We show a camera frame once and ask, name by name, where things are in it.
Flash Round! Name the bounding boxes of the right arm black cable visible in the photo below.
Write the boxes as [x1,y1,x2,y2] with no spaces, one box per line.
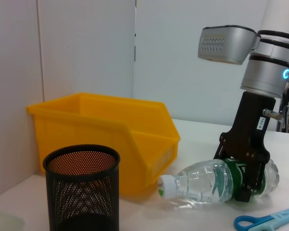
[278,81,289,132]

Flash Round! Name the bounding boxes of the black mesh pen holder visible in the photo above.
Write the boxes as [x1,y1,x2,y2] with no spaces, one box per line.
[42,143,121,231]

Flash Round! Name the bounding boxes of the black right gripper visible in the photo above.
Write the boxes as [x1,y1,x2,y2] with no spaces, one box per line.
[213,92,277,202]

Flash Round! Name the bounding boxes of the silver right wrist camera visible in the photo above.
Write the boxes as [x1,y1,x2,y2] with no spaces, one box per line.
[197,25,261,66]

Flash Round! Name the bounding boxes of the clear green-labelled water bottle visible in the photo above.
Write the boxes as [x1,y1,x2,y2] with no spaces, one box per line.
[158,157,280,205]

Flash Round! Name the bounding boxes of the blue scissors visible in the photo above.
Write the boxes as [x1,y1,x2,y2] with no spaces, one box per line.
[233,205,289,231]

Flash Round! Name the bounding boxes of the pale green glass fruit bowl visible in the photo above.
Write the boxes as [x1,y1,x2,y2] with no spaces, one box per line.
[0,206,25,231]

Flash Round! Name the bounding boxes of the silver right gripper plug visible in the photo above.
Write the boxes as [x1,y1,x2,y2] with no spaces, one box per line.
[262,108,283,121]

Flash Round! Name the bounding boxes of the yellow plastic bin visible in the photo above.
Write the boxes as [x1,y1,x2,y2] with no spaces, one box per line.
[26,92,181,194]

